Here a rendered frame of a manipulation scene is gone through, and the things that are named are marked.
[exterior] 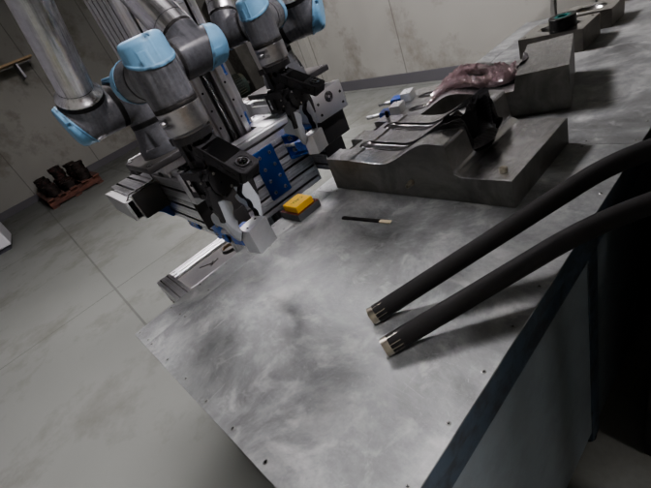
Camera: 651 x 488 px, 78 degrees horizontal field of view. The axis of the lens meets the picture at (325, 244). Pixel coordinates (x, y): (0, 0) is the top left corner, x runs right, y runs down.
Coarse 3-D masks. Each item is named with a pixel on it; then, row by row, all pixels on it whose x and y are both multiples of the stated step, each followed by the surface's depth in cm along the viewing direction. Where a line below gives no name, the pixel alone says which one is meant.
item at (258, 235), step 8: (256, 216) 79; (264, 216) 77; (240, 224) 82; (248, 224) 77; (256, 224) 76; (264, 224) 77; (224, 232) 84; (248, 232) 75; (256, 232) 76; (264, 232) 77; (272, 232) 79; (248, 240) 76; (256, 240) 76; (264, 240) 77; (272, 240) 79; (248, 248) 78; (256, 248) 77; (264, 248) 78
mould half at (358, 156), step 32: (384, 128) 112; (512, 128) 91; (544, 128) 85; (352, 160) 102; (384, 160) 96; (416, 160) 87; (448, 160) 81; (480, 160) 84; (512, 160) 80; (544, 160) 82; (384, 192) 101; (416, 192) 93; (448, 192) 86; (480, 192) 80; (512, 192) 75
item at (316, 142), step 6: (312, 132) 110; (318, 132) 109; (312, 138) 108; (318, 138) 109; (324, 138) 111; (288, 144) 117; (294, 144) 113; (300, 144) 112; (306, 144) 110; (312, 144) 109; (318, 144) 109; (324, 144) 111; (300, 150) 113; (312, 150) 111; (318, 150) 110
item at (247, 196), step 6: (240, 186) 75; (246, 186) 75; (240, 192) 75; (246, 192) 75; (252, 192) 76; (240, 198) 80; (246, 198) 76; (252, 198) 77; (258, 198) 78; (246, 204) 80; (252, 204) 77; (258, 204) 78; (258, 210) 78
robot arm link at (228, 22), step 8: (208, 0) 105; (216, 0) 104; (224, 0) 104; (232, 0) 106; (208, 8) 106; (216, 8) 104; (224, 8) 104; (232, 8) 106; (216, 16) 105; (224, 16) 105; (232, 16) 104; (216, 24) 105; (224, 24) 105; (232, 24) 104; (224, 32) 105; (232, 32) 105; (240, 32) 105; (232, 40) 106; (240, 40) 106; (248, 40) 107; (232, 48) 111
